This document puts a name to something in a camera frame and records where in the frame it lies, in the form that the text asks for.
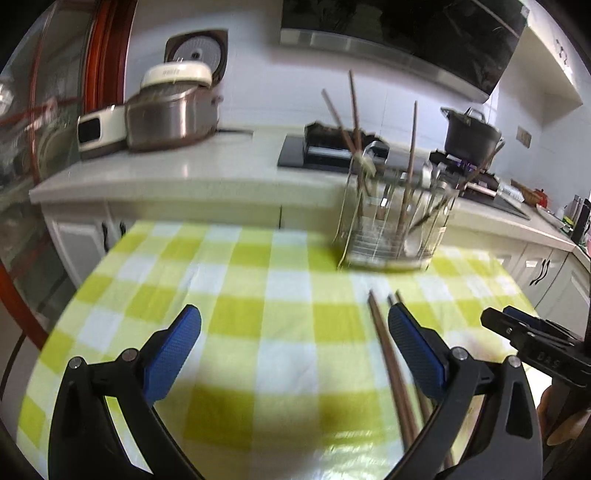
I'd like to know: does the cream appliance lid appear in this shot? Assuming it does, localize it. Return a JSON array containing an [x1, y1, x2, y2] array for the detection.
[[140, 62, 214, 89]]

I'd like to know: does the black glass gas cooktop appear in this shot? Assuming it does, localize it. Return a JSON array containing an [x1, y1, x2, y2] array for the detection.
[[277, 134, 532, 220]]

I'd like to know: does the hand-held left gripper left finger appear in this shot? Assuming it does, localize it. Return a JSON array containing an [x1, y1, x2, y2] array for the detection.
[[48, 305, 204, 480]]

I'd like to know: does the black lidded stock pot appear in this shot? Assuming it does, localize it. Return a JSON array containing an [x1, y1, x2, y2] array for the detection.
[[441, 107, 505, 160]]

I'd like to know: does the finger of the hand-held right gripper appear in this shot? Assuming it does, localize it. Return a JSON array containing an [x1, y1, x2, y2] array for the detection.
[[504, 305, 573, 335], [480, 308, 539, 354]]

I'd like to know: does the black range hood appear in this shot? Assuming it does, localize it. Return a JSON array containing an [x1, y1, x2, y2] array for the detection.
[[279, 0, 529, 104]]

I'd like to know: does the black bottle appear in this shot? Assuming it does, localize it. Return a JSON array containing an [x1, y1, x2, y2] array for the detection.
[[575, 198, 591, 244]]

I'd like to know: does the metal wire utensil rack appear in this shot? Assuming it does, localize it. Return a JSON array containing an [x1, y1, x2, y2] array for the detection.
[[337, 141, 458, 273]]

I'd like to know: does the wicker basket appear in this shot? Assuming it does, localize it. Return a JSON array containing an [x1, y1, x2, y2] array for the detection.
[[512, 182, 541, 205]]

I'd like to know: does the silver rice cooker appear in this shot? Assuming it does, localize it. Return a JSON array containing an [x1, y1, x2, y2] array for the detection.
[[124, 85, 223, 153]]

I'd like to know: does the person's right hand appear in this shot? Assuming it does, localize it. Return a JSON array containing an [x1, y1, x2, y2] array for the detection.
[[538, 385, 591, 446]]

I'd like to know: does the grey open cooker lid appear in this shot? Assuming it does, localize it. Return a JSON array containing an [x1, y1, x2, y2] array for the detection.
[[165, 28, 229, 88]]

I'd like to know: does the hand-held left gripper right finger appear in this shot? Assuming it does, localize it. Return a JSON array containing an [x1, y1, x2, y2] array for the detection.
[[383, 305, 543, 480]]

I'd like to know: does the black burner grate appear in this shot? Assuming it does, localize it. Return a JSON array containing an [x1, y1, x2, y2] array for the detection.
[[304, 121, 386, 160], [429, 150, 502, 190]]

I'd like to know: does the green checked tablecloth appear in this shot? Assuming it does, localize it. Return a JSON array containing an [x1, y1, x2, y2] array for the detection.
[[16, 220, 546, 480]]

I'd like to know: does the white wall cabinet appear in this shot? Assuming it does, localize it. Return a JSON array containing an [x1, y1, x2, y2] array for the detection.
[[524, 21, 587, 116]]

